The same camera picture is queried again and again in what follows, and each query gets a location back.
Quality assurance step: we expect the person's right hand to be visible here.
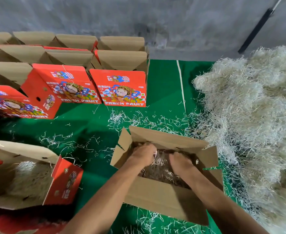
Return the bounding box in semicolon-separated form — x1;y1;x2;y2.
168;151;198;180

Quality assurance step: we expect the person's left hand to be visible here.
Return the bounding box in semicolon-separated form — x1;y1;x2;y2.
125;143;158;170

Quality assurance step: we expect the pile of shredded paper filler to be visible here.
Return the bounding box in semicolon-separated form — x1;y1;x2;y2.
191;45;286;234

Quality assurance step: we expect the group of red fruit boxes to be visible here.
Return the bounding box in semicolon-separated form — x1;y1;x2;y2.
0;32;149;120

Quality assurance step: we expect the person's left forearm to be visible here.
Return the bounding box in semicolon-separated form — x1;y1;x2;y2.
60;161;145;234

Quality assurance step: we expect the person's right forearm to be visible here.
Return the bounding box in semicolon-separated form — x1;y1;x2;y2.
182;168;270;234

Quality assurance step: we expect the white pole with black grip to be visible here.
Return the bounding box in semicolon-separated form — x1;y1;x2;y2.
238;0;284;54

